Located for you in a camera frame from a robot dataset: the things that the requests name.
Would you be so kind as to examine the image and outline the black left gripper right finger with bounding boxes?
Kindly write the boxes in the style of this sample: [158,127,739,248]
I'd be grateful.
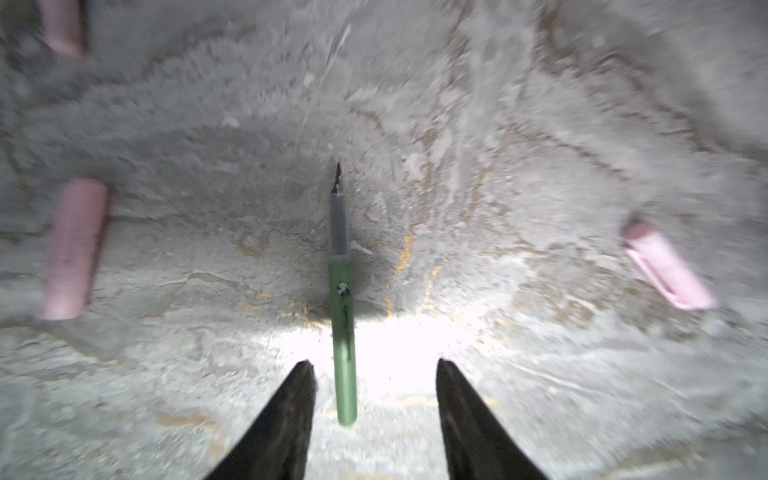
[436,359,546,479]

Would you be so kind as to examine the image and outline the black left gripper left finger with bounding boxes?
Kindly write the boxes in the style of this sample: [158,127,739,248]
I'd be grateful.
[207,360,317,480]

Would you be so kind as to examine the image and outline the green pen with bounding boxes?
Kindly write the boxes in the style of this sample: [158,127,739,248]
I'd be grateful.
[328,162,357,427]

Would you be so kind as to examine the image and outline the pink pen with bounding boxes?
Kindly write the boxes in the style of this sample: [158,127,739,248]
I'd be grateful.
[38,0,85,58]

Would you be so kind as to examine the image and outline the pink pen cap right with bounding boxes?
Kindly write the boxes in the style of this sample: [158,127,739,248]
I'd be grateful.
[622,221,718,311]

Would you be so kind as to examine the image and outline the pink pen cap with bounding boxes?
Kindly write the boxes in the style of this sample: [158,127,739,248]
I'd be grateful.
[622,221,718,311]
[40,178,109,321]

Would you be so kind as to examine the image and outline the pink pen cap left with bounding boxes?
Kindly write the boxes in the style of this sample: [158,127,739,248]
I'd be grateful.
[40,178,109,321]

